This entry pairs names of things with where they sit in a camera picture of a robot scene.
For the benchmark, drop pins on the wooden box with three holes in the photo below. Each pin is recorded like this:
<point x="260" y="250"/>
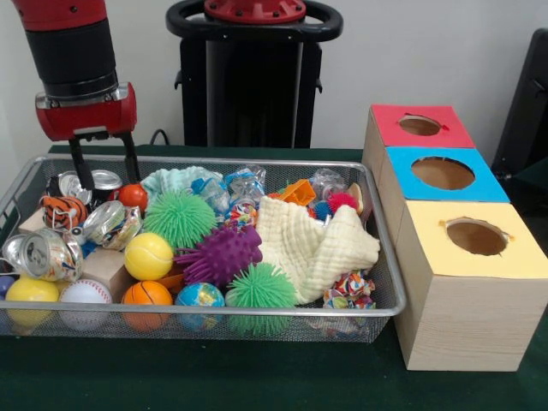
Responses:
<point x="467" y="300"/>

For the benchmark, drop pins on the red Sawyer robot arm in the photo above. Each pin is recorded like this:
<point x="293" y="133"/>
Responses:
<point x="68" y="43"/>

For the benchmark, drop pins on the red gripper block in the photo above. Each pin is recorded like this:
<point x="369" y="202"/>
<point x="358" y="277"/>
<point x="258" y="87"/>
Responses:
<point x="86" y="118"/>

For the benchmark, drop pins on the green spiky ball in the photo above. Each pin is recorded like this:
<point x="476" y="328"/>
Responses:
<point x="261" y="293"/>
<point x="180" y="218"/>

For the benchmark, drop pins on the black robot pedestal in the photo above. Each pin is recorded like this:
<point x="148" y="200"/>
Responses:
<point x="248" y="94"/>

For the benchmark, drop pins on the purple spiky ball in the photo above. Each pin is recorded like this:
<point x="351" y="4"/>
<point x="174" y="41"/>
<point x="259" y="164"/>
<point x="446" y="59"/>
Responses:
<point x="221" y="254"/>

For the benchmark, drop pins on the orange basketball toy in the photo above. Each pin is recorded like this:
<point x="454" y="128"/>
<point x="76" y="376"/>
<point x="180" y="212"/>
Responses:
<point x="147" y="301"/>

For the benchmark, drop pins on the yellow tennis ball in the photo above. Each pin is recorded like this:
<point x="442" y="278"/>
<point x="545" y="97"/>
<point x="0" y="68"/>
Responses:
<point x="149" y="256"/>

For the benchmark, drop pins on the blue globe ball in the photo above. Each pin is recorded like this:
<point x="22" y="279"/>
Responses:
<point x="199" y="301"/>

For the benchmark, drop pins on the shallow clear mesh bin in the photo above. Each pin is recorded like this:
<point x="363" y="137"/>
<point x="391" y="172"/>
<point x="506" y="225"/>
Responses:
<point x="381" y="304"/>

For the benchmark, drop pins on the black chair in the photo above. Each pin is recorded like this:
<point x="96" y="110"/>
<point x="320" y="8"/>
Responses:
<point x="527" y="111"/>

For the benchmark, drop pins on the white baseball toy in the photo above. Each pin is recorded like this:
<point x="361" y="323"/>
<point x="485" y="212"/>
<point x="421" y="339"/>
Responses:
<point x="84" y="300"/>

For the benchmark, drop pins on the cream muslin cloth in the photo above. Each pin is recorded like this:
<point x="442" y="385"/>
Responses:
<point x="312" y="248"/>

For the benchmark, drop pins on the tiger striped plush toy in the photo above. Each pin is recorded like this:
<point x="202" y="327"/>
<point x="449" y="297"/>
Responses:
<point x="64" y="211"/>

